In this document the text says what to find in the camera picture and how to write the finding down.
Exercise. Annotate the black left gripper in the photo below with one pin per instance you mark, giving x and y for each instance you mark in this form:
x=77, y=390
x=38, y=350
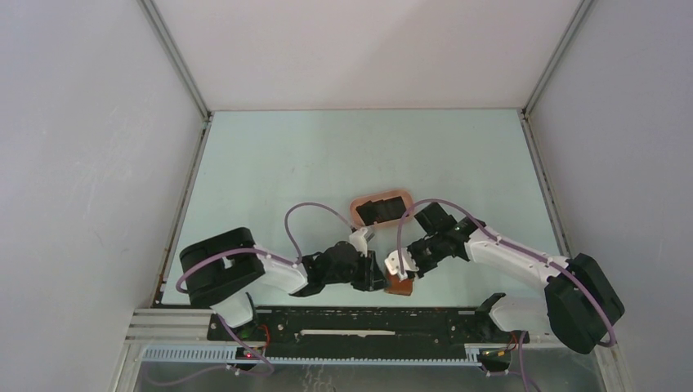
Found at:
x=372, y=278

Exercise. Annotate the brown leather card holder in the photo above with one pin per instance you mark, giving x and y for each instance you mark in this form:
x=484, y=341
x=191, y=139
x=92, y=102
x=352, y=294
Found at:
x=398, y=287

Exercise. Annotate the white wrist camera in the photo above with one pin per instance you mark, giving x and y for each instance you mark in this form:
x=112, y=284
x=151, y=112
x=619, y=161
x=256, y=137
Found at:
x=360, y=238
x=399, y=263

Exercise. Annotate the aluminium frame rail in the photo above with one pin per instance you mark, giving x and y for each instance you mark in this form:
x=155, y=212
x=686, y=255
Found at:
x=180, y=335

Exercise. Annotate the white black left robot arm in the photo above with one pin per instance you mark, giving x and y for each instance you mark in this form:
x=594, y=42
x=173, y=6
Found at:
x=219, y=273

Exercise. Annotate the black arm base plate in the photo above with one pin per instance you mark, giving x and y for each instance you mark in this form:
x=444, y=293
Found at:
x=367, y=333

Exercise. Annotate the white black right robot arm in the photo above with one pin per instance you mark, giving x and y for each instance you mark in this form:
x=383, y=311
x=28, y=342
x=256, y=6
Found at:
x=578, y=305

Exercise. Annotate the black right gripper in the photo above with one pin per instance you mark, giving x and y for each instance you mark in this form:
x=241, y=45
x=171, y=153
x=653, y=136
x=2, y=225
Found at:
x=422, y=269

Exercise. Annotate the pink oval plastic tray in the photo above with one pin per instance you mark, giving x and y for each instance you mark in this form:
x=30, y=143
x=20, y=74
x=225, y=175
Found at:
x=392, y=193

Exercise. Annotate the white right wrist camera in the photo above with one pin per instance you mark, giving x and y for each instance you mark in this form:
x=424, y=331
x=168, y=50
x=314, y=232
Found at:
x=399, y=263

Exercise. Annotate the black card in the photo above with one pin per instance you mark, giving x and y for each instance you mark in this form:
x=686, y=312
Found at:
x=381, y=211

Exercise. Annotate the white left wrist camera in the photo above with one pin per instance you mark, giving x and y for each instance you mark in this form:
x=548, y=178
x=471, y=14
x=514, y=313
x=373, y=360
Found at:
x=360, y=238

